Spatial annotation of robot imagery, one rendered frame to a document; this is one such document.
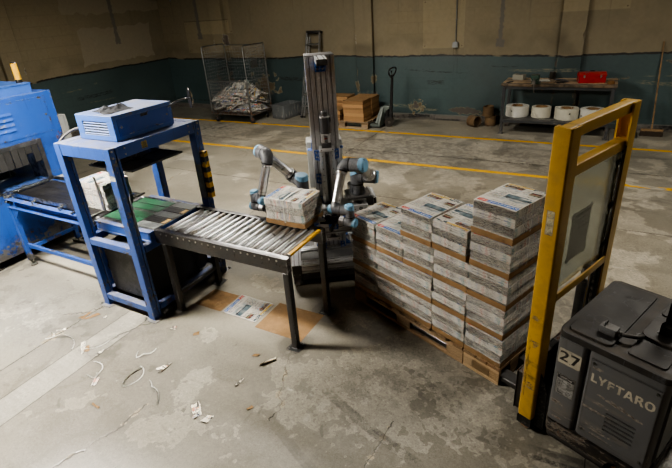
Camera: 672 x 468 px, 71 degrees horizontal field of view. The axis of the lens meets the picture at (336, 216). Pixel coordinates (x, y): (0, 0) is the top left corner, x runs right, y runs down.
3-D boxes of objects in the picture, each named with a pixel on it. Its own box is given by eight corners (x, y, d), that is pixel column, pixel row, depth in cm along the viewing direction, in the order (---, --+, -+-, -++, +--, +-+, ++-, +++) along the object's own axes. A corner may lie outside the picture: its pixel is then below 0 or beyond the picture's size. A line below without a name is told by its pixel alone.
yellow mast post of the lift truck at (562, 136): (525, 404, 289) (563, 122, 216) (538, 412, 283) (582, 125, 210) (517, 412, 284) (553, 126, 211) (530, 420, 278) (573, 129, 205)
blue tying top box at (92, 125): (175, 123, 411) (170, 100, 402) (117, 142, 364) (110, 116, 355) (139, 121, 431) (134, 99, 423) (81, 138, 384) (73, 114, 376)
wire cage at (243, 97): (273, 116, 1135) (264, 41, 1064) (252, 124, 1070) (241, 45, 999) (234, 114, 1191) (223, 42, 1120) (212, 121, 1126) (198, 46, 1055)
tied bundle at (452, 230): (465, 230, 345) (467, 201, 336) (500, 244, 324) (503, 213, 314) (430, 248, 325) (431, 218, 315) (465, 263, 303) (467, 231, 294)
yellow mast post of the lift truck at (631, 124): (577, 353, 326) (624, 98, 253) (590, 359, 319) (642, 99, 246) (570, 359, 321) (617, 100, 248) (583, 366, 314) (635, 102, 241)
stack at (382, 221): (385, 281, 442) (382, 200, 407) (493, 339, 358) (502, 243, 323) (354, 298, 420) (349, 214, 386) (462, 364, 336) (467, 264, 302)
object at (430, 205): (431, 193, 355) (431, 192, 355) (463, 203, 335) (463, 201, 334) (398, 208, 335) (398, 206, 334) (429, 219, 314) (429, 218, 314)
